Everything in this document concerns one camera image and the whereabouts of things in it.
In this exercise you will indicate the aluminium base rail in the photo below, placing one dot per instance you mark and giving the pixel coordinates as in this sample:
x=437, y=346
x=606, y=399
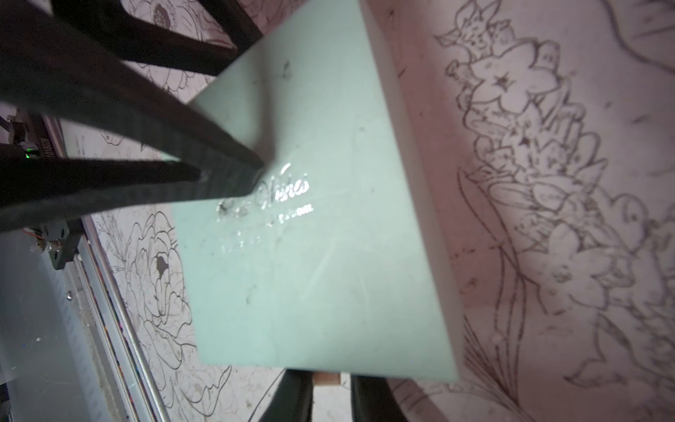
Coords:
x=68, y=349

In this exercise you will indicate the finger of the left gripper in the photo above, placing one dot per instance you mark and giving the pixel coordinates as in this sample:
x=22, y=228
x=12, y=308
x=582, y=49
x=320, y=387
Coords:
x=51, y=68
x=41, y=190

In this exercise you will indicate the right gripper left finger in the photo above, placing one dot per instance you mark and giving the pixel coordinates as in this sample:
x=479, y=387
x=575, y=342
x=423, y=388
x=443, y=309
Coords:
x=293, y=399

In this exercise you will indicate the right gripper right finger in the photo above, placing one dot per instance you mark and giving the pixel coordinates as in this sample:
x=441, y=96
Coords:
x=373, y=401

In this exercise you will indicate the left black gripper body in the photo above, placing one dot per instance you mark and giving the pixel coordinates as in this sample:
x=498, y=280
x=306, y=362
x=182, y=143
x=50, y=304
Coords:
x=135, y=40

